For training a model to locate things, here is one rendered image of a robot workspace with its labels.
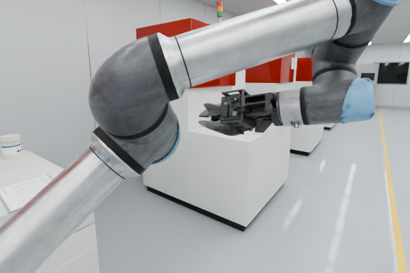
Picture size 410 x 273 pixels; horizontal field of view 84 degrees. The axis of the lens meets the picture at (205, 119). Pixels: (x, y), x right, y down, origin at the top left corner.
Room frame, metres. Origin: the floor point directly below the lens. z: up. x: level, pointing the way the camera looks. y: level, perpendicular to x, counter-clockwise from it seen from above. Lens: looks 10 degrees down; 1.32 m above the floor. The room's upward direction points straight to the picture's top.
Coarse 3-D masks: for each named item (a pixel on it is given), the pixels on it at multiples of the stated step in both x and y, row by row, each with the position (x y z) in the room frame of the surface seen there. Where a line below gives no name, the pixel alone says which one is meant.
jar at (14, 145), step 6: (0, 138) 0.96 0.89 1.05; (6, 138) 0.96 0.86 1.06; (12, 138) 0.97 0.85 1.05; (18, 138) 1.00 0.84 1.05; (6, 144) 0.96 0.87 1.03; (12, 144) 0.97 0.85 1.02; (18, 144) 0.99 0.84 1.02; (6, 150) 0.96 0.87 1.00; (12, 150) 0.97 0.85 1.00; (18, 150) 0.99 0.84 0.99; (6, 156) 0.96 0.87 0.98; (12, 156) 0.97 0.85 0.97; (18, 156) 0.99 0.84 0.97
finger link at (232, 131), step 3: (231, 126) 0.52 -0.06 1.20; (216, 129) 0.54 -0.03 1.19; (219, 129) 0.54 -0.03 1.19; (222, 129) 0.53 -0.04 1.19; (225, 129) 0.53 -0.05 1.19; (228, 129) 0.52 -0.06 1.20; (231, 129) 0.52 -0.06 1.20; (234, 129) 0.52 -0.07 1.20; (237, 129) 0.52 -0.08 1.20; (219, 132) 0.55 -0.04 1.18; (222, 132) 0.54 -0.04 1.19; (225, 132) 0.53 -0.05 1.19; (228, 132) 0.52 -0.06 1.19; (231, 132) 0.52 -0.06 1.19; (234, 132) 0.51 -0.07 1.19; (237, 132) 0.51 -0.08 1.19; (240, 132) 0.51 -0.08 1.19; (243, 132) 0.52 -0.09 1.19; (228, 135) 0.53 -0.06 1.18; (231, 135) 0.52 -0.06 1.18; (234, 135) 0.52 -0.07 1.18
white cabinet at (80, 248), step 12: (84, 228) 0.69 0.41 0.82; (72, 240) 0.66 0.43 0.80; (84, 240) 0.69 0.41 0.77; (60, 252) 0.63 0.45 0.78; (72, 252) 0.65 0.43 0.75; (84, 252) 0.68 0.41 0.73; (96, 252) 0.72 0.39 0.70; (48, 264) 0.60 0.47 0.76; (60, 264) 0.63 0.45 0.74; (72, 264) 0.65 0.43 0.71; (84, 264) 0.68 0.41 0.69; (96, 264) 0.71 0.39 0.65
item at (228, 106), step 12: (228, 96) 0.49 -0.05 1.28; (240, 96) 0.47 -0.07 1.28; (252, 96) 0.46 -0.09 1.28; (264, 96) 0.45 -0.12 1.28; (276, 96) 0.45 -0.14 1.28; (228, 108) 0.48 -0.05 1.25; (240, 108) 0.46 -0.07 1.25; (252, 108) 0.47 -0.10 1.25; (264, 108) 0.46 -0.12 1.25; (228, 120) 0.47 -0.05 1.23; (240, 120) 0.45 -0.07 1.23; (252, 120) 0.49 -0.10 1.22; (276, 120) 0.44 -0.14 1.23
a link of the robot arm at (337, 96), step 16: (320, 80) 0.43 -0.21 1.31; (336, 80) 0.40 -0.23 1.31; (352, 80) 0.39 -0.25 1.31; (368, 80) 0.39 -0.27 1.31; (304, 96) 0.41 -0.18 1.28; (320, 96) 0.40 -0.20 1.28; (336, 96) 0.39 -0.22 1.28; (352, 96) 0.37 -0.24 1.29; (368, 96) 0.36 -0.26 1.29; (304, 112) 0.41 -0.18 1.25; (320, 112) 0.40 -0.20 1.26; (336, 112) 0.38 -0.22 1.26; (352, 112) 0.37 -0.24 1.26; (368, 112) 0.37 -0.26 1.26
